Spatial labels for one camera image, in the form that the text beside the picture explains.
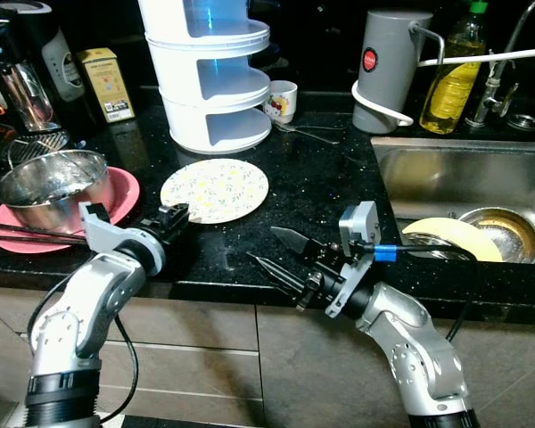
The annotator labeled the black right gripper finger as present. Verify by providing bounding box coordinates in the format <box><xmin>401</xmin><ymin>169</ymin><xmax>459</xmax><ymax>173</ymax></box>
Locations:
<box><xmin>270</xmin><ymin>226</ymin><xmax>317</xmax><ymax>259</ymax></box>
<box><xmin>245</xmin><ymin>254</ymin><xmax>311</xmax><ymax>300</ymax></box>

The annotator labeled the dark chopstick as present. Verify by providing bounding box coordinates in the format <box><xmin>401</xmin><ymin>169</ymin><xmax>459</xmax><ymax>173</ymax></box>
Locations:
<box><xmin>0</xmin><ymin>226</ymin><xmax>92</xmax><ymax>244</ymax></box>
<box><xmin>0</xmin><ymin>221</ymin><xmax>88</xmax><ymax>238</ymax></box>

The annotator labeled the floral round plate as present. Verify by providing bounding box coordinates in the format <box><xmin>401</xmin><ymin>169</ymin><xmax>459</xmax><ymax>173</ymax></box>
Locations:
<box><xmin>159</xmin><ymin>158</ymin><xmax>270</xmax><ymax>225</ymax></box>

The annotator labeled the pink plate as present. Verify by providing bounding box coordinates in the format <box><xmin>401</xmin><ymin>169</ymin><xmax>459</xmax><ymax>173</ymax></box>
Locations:
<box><xmin>0</xmin><ymin>167</ymin><xmax>141</xmax><ymax>253</ymax></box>

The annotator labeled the metal spoon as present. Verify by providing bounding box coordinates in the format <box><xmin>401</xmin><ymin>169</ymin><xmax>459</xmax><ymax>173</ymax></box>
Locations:
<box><xmin>275</xmin><ymin>119</ymin><xmax>344</xmax><ymax>145</ymax></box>

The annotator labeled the white tiered plastic rack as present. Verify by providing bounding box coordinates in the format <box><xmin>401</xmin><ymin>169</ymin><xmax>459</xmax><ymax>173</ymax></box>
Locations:
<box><xmin>138</xmin><ymin>0</ymin><xmax>273</xmax><ymax>155</ymax></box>

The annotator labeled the large steel bowl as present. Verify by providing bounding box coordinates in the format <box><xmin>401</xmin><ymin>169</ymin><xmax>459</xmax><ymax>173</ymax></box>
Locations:
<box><xmin>0</xmin><ymin>149</ymin><xmax>112</xmax><ymax>235</ymax></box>

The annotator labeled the plain yellow plate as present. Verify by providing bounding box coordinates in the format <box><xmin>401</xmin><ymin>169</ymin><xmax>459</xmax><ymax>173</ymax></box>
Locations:
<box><xmin>401</xmin><ymin>217</ymin><xmax>505</xmax><ymax>264</ymax></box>

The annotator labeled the white cartoon print cup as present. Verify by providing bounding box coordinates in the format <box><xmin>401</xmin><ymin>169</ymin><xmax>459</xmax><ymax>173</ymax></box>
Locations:
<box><xmin>263</xmin><ymin>80</ymin><xmax>299</xmax><ymax>124</ymax></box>

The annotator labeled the yellow tea box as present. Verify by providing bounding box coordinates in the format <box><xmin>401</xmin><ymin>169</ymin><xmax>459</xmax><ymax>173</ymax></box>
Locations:
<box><xmin>76</xmin><ymin>47</ymin><xmax>136</xmax><ymax>124</ymax></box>

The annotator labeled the stainless steel sink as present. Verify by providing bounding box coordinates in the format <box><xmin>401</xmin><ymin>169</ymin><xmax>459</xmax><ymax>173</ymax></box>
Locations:
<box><xmin>370</xmin><ymin>136</ymin><xmax>535</xmax><ymax>267</ymax></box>

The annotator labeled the grey jug with red logo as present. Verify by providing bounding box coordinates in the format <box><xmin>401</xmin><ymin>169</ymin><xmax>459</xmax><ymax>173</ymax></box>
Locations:
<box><xmin>350</xmin><ymin>9</ymin><xmax>451</xmax><ymax>135</ymax></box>

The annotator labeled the small steel bowl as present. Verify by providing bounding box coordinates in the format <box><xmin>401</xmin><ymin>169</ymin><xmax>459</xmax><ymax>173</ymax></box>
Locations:
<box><xmin>455</xmin><ymin>207</ymin><xmax>535</xmax><ymax>266</ymax></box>

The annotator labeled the yellow oil bottle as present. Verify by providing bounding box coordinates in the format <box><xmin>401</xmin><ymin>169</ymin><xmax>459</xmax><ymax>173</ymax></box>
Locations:
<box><xmin>419</xmin><ymin>0</ymin><xmax>489</xmax><ymax>135</ymax></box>

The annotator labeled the black countertop appliance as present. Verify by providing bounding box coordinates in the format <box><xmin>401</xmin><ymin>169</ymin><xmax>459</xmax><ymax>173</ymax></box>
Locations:
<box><xmin>0</xmin><ymin>0</ymin><xmax>86</xmax><ymax>135</ymax></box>

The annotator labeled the round metal counter cap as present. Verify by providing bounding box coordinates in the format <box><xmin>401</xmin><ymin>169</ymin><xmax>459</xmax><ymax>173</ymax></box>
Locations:
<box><xmin>506</xmin><ymin>113</ymin><xmax>535</xmax><ymax>133</ymax></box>

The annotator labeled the chrome faucet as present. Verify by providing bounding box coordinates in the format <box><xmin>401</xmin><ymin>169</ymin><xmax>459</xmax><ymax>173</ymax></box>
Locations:
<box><xmin>466</xmin><ymin>0</ymin><xmax>535</xmax><ymax>128</ymax></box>

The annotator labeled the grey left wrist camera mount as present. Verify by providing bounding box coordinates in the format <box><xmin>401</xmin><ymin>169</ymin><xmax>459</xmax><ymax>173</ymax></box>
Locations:
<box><xmin>80</xmin><ymin>202</ymin><xmax>166</xmax><ymax>268</ymax></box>

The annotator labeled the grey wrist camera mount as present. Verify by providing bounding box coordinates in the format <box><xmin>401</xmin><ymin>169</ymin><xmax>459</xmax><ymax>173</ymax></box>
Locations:
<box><xmin>80</xmin><ymin>202</ymin><xmax>166</xmax><ymax>268</ymax></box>
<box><xmin>324</xmin><ymin>201</ymin><xmax>383</xmax><ymax>319</ymax></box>

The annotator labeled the blue cable clip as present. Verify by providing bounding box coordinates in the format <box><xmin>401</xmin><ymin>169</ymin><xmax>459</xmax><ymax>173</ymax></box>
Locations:
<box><xmin>373</xmin><ymin>243</ymin><xmax>399</xmax><ymax>262</ymax></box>

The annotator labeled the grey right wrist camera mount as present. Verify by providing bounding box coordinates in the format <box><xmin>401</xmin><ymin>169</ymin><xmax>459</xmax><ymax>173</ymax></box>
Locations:
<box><xmin>324</xmin><ymin>201</ymin><xmax>383</xmax><ymax>319</ymax></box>

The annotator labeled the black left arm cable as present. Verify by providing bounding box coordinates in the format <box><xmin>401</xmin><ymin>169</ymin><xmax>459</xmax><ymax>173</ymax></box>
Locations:
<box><xmin>25</xmin><ymin>285</ymin><xmax>141</xmax><ymax>424</ymax></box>

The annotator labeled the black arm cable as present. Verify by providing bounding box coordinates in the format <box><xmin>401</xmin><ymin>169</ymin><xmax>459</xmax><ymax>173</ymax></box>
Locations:
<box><xmin>379</xmin><ymin>245</ymin><xmax>482</xmax><ymax>344</ymax></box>
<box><xmin>25</xmin><ymin>285</ymin><xmax>141</xmax><ymax>424</ymax></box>

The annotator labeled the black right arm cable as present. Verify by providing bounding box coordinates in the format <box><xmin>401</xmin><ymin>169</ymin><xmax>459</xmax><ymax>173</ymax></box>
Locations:
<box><xmin>379</xmin><ymin>245</ymin><xmax>482</xmax><ymax>344</ymax></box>

